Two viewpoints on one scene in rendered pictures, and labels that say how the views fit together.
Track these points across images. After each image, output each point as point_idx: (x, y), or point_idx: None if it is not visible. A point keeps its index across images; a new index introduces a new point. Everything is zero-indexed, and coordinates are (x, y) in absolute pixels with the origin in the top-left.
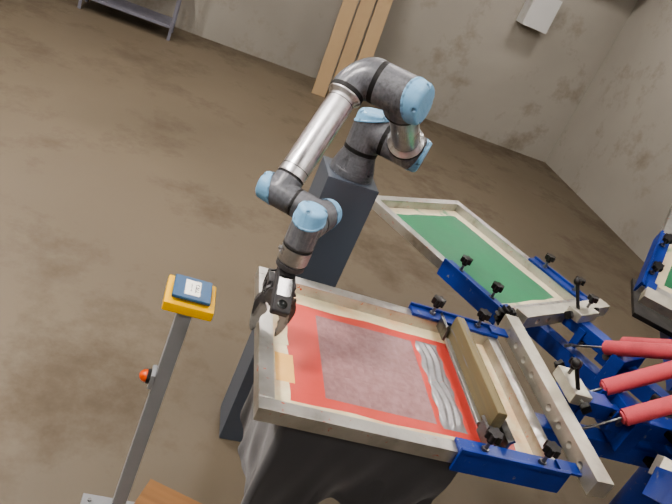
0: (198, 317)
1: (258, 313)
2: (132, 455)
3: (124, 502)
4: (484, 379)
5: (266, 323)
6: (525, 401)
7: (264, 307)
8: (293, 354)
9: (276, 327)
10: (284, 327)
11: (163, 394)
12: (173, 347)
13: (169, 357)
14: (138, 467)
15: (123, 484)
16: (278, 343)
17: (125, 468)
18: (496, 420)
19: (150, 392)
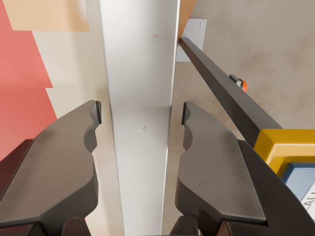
0: (293, 130)
1: (213, 146)
2: (200, 52)
3: (185, 41)
4: None
5: (138, 136)
6: None
7: (207, 189)
8: (12, 39)
9: (96, 125)
10: (55, 121)
11: (213, 74)
12: (248, 104)
13: (241, 96)
14: (191, 49)
15: (193, 45)
16: (81, 83)
17: (198, 48)
18: None
19: (226, 74)
